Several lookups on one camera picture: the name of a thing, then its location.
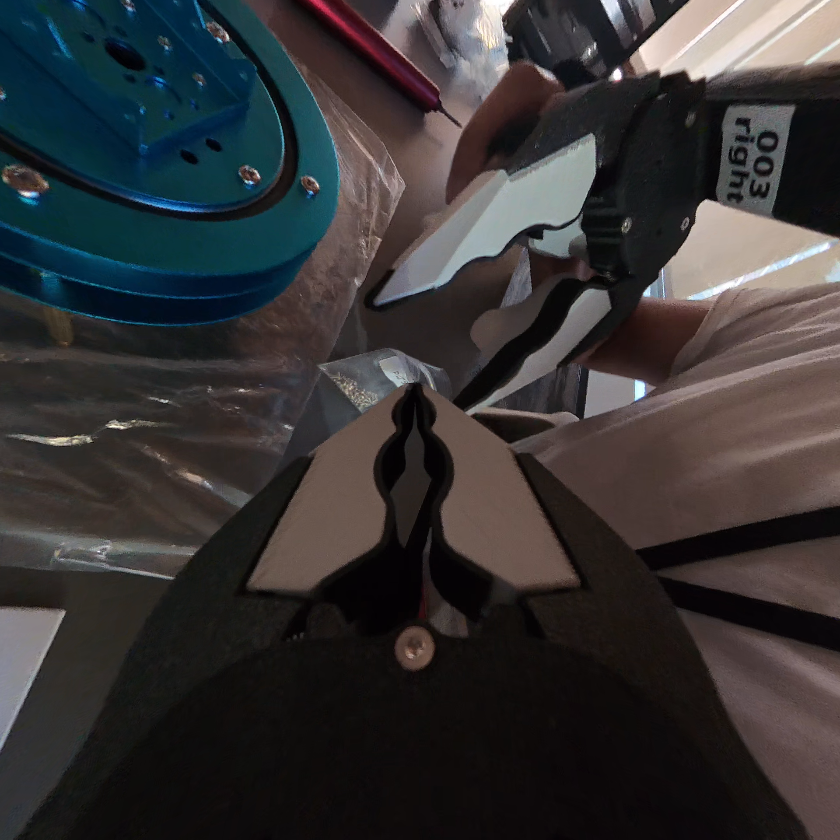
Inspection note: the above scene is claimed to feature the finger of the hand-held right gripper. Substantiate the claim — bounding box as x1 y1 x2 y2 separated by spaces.
451 276 618 414
364 133 599 312

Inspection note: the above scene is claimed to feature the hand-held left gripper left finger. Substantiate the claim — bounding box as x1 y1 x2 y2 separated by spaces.
244 385 421 624

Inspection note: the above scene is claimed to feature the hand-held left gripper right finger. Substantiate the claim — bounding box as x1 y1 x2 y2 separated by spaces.
413 385 584 621

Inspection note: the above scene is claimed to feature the small clear screw pouch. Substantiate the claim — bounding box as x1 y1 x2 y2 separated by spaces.
318 351 454 414

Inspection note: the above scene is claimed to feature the teal round robot base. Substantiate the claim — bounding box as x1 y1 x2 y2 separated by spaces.
0 0 342 349

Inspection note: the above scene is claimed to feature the person's right forearm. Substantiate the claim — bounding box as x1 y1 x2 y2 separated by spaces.
564 292 723 389

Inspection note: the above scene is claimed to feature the grey desk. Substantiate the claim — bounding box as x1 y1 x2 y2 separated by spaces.
0 0 592 840

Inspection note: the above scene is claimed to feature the person's right hand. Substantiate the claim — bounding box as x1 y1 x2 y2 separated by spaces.
445 61 567 206

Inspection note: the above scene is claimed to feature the red pen screwdriver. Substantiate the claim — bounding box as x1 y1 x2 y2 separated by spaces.
295 0 463 129

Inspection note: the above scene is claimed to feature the black chest harness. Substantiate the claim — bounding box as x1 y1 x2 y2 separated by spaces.
637 504 840 654

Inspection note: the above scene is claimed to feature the white instruction booklet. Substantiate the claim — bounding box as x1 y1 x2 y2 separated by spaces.
0 607 67 746

